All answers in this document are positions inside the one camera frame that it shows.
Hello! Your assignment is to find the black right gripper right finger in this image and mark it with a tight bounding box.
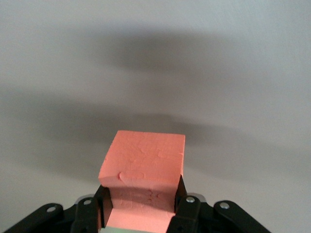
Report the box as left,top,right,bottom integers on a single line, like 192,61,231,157
167,174,268,233

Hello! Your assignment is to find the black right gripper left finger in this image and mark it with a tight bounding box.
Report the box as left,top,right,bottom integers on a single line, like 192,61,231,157
4,184,115,233

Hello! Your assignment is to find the orange foam block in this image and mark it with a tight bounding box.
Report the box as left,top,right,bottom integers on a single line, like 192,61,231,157
98,130,186,230

